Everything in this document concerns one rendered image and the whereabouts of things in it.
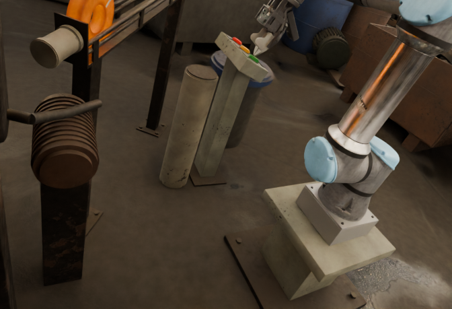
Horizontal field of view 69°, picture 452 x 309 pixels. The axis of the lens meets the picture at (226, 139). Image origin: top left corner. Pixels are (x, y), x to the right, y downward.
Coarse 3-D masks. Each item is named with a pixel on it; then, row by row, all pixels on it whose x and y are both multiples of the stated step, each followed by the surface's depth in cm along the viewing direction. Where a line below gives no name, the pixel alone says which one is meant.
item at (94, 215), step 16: (176, 16) 134; (176, 32) 140; (96, 64) 80; (160, 64) 146; (80, 80) 81; (96, 80) 84; (160, 80) 151; (80, 96) 84; (96, 96) 87; (160, 96) 155; (96, 112) 90; (160, 112) 164; (144, 128) 165; (160, 128) 169
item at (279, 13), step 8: (272, 0) 105; (280, 0) 105; (288, 0) 103; (264, 8) 107; (272, 8) 105; (280, 8) 105; (288, 8) 106; (256, 16) 109; (264, 16) 106; (272, 16) 104; (280, 16) 104; (264, 24) 104; (272, 24) 106; (280, 24) 107
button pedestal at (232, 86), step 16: (224, 48) 120; (240, 64) 111; (256, 64) 112; (224, 80) 127; (240, 80) 122; (256, 80) 116; (224, 96) 127; (240, 96) 127; (224, 112) 129; (208, 128) 140; (224, 128) 134; (208, 144) 140; (224, 144) 140; (208, 160) 143; (192, 176) 147; (208, 176) 150
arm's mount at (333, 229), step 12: (312, 192) 101; (300, 204) 105; (312, 204) 101; (312, 216) 101; (324, 216) 97; (336, 216) 95; (372, 216) 101; (324, 228) 97; (336, 228) 93; (348, 228) 94; (360, 228) 98; (336, 240) 96
